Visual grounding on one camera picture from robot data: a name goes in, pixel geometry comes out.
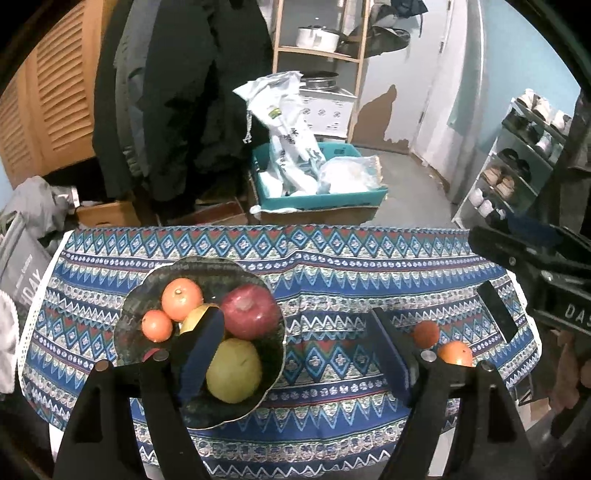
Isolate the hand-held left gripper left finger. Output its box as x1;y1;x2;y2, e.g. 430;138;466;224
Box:
53;307;227;480

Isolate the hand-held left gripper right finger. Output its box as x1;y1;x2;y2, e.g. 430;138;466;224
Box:
369;307;541;480

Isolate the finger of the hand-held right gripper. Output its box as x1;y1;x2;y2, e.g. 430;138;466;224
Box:
485;216;591;257
468;225;557;278

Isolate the yellow green pear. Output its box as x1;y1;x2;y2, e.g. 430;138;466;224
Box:
205;338;263;404

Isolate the yellow lemon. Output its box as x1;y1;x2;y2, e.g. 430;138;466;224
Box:
179;304;218;336

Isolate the small orange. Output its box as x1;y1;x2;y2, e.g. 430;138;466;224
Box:
412;320;439;349
437;340;474;367
141;309;174;343

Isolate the large orange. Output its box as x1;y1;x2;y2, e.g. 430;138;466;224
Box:
161;278;205;322

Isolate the red pomegranate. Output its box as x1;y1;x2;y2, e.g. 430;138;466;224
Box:
220;284;281;341

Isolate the dark glass plate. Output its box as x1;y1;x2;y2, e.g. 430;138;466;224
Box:
113;257;287;430

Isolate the person's right hand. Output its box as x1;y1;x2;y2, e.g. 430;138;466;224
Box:
551;330;580;412

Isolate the black flat device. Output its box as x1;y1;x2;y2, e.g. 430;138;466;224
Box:
477;280;520;345

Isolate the row of shoes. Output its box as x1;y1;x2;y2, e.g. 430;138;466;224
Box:
468;90;573;221

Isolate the white shoe rack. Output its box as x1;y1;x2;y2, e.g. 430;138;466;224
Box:
451;95;573;232

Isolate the blue patterned tablecloth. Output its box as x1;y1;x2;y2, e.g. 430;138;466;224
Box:
18;224;541;480

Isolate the reddish brown box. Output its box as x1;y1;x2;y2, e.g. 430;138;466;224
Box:
184;200;251;227

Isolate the white door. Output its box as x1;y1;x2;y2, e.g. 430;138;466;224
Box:
412;0;486;205

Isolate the teal box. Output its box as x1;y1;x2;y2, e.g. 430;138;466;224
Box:
252;142;389;212

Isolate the brown wooden crate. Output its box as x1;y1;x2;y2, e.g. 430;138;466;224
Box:
75;200;142;228

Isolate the clear plastic bag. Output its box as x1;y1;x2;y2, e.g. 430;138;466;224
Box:
318;156;384;195

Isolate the white cloth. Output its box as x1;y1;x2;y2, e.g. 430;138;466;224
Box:
0;295;20;395

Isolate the grey printed bag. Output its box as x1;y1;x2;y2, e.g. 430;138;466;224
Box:
0;215;52;311

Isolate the grey jacket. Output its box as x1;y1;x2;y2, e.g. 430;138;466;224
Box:
7;176;77;241

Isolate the white patterned box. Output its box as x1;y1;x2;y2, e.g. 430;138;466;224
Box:
300;88;359;140

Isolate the wooden shelf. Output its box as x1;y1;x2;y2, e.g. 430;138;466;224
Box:
271;0;376;145

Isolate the white printed bag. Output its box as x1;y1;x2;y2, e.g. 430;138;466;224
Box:
233;71;325;197

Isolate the dark wok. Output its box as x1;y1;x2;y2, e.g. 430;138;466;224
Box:
338;25;411;59

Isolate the round metal sieve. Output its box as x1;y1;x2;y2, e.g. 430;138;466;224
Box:
299;71;339;94

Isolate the black hanging coat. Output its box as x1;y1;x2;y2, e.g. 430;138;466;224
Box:
92;0;274;205

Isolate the grey hanging coat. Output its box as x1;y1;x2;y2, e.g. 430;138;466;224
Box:
115;0;158;178

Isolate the white cooking pot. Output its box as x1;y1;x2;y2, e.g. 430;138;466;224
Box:
295;25;341;52

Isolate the wooden louvered door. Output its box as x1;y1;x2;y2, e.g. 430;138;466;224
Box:
0;0;112;186

